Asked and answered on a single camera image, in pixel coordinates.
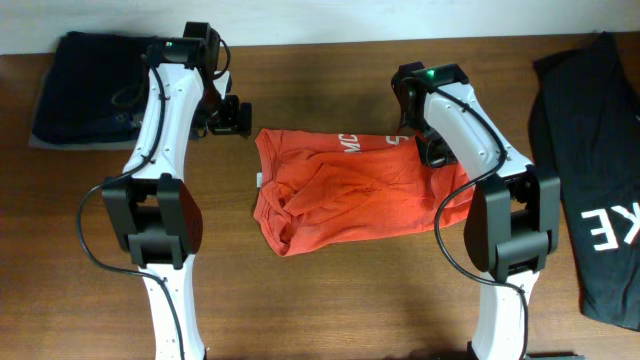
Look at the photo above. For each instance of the red polo shirt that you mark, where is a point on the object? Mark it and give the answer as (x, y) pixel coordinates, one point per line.
(321, 189)

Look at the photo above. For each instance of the folded grey garment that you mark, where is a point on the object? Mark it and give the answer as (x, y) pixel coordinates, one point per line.
(75, 145)

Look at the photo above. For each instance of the black printed t-shirt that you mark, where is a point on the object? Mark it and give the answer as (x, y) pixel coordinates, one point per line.
(585, 125)

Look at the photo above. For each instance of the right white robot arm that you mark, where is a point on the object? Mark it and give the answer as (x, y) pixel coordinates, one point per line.
(513, 220)

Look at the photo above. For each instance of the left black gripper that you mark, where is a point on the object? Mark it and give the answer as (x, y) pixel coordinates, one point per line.
(230, 122)

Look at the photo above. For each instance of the folded navy blue garment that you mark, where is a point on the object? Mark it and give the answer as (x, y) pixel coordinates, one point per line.
(85, 85)

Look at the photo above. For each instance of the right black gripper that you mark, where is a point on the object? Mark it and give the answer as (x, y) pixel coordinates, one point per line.
(431, 157)

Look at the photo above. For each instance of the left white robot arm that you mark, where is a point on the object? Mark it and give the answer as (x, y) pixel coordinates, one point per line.
(156, 220)

